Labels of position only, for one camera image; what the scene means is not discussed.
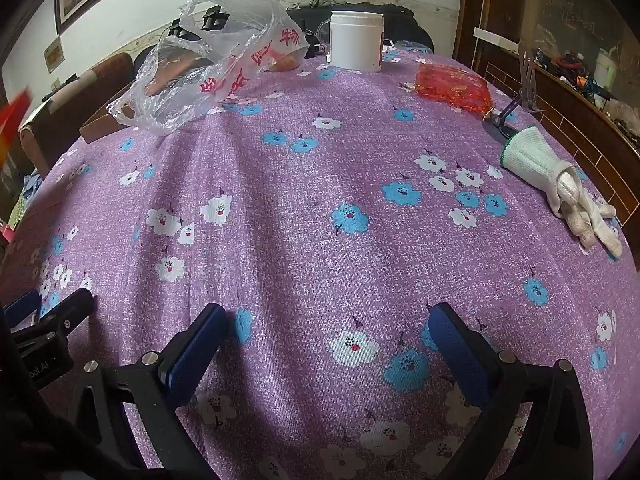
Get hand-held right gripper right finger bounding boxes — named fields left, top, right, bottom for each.
left=427, top=302, right=596, bottom=480

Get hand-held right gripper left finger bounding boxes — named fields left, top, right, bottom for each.
left=67, top=302, right=231, bottom=480

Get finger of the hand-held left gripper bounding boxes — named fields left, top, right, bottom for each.
left=2, top=289, right=41, bottom=331
left=12, top=287, right=96, bottom=348

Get brown cardboard box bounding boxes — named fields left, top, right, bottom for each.
left=80, top=55, right=211, bottom=145

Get clear plastic bag red print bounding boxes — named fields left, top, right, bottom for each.
left=107, top=0, right=310, bottom=136

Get purple floral tablecloth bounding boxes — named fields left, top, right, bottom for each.
left=0, top=45, right=633, bottom=480

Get white knit glove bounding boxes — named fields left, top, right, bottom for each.
left=500, top=126, right=623, bottom=260

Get brown armchair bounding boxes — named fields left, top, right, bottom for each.
left=19, top=51, right=135, bottom=171

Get wooden sideboard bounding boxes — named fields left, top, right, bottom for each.
left=472, top=25, right=640, bottom=221

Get red sheer pouch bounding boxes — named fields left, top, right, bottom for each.
left=415, top=62, right=493, bottom=116

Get metal tongs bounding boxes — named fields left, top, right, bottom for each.
left=517, top=42, right=543, bottom=113

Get white flat box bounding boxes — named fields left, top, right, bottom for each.
left=473, top=27, right=521, bottom=54

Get white plastic jar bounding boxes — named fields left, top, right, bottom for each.
left=330, top=10, right=385, bottom=73

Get clear plastic cup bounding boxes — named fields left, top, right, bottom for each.
left=315, top=17, right=333, bottom=59

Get black sofa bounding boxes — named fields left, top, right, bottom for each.
left=287, top=2, right=435, bottom=53

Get small framed wall picture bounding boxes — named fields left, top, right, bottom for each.
left=44, top=39, right=65, bottom=73

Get black camera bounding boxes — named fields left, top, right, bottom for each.
left=169, top=19, right=197, bottom=42
left=201, top=6, right=229, bottom=31

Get pile of cables and tools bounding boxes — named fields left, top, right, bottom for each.
left=550, top=45, right=621, bottom=106

